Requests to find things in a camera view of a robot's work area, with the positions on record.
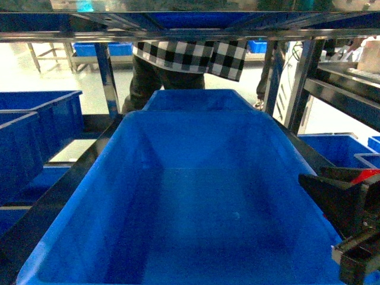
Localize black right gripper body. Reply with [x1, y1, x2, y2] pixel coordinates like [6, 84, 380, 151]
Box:
[298, 167, 379, 284]

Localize red toy block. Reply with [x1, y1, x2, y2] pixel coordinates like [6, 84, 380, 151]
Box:
[351, 169, 380, 184]

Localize stainless steel shelf rack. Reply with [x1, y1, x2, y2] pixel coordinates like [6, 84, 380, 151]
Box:
[1, 9, 379, 43]

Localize blue bins at right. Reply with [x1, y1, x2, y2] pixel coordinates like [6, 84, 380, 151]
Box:
[298, 134, 377, 168]

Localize blue bins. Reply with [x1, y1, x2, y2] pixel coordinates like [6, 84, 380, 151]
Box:
[0, 90, 86, 235]
[298, 134, 377, 168]

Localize large blue bin front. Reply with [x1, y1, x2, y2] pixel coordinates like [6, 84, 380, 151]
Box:
[16, 111, 340, 284]

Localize blue bin behind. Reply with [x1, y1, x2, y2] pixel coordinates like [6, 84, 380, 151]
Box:
[143, 89, 254, 112]

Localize person in checkered shirt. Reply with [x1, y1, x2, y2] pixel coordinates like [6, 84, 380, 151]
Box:
[122, 40, 247, 114]

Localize blue bins at left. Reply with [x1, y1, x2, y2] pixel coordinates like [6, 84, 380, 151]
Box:
[0, 90, 86, 235]

